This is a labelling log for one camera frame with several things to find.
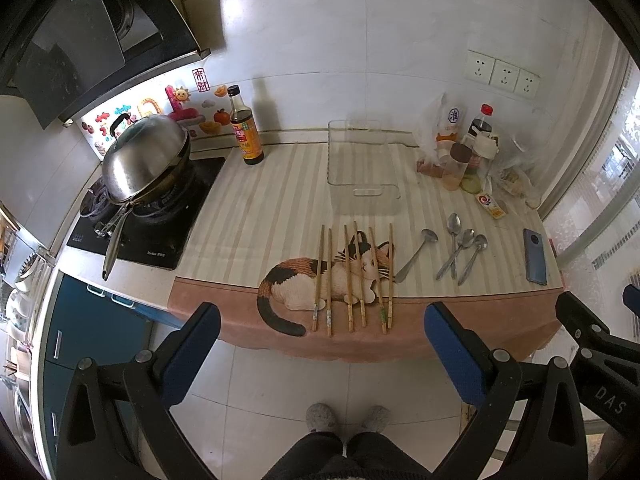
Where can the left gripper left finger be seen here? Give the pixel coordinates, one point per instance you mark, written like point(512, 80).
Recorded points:
point(93, 441)

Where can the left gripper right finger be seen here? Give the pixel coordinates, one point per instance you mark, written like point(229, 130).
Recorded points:
point(550, 442)

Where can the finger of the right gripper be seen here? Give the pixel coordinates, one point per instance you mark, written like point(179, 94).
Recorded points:
point(578, 320)
point(631, 298)

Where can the blue kitchen cabinet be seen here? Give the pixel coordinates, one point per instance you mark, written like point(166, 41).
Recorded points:
point(88, 321)

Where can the blue smartphone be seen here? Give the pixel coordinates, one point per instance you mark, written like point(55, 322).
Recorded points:
point(535, 260)

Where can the small colourful packet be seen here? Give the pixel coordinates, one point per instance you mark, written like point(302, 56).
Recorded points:
point(491, 206)

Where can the right grey slipper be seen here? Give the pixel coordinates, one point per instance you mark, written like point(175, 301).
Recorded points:
point(376, 420)

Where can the person's dark trousers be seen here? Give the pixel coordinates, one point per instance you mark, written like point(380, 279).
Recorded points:
point(368, 455)

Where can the round bowl steel ladle spoon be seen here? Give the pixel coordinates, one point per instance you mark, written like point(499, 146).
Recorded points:
point(428, 236)

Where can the clear plastic bag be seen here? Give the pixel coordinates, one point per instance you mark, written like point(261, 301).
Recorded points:
point(518, 167)

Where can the black gas stove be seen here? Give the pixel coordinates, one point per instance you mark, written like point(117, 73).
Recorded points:
point(154, 234)

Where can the white cap oil bottle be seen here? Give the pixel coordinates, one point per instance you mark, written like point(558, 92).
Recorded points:
point(484, 151)

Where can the brown lid spice jar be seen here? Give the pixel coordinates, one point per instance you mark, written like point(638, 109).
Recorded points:
point(455, 166)

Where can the red cap dark bottle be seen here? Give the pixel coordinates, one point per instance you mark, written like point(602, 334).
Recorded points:
point(481, 127)

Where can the white seasoning bag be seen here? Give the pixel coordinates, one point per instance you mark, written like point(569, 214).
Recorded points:
point(438, 127)

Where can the cat print table mat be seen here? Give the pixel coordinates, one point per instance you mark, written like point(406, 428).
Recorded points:
point(254, 246)

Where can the steel wok with lid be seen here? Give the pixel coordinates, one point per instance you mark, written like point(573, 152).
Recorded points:
point(142, 164)

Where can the clear plastic organizer bin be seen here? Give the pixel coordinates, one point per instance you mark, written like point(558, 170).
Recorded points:
point(361, 175)

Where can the dark soy sauce bottle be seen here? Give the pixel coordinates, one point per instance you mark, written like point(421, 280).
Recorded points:
point(244, 128)

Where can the black range hood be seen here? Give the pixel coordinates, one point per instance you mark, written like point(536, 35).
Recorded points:
point(63, 57)

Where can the right white wall socket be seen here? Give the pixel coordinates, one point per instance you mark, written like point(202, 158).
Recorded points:
point(527, 84)

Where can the white wall socket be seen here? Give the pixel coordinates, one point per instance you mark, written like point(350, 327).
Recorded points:
point(527, 84)
point(504, 76)
point(478, 67)

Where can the middle white wall socket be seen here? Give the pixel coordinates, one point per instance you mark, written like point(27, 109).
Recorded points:
point(504, 76)

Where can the left white wall socket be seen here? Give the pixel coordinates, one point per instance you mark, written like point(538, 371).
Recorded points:
point(478, 67)

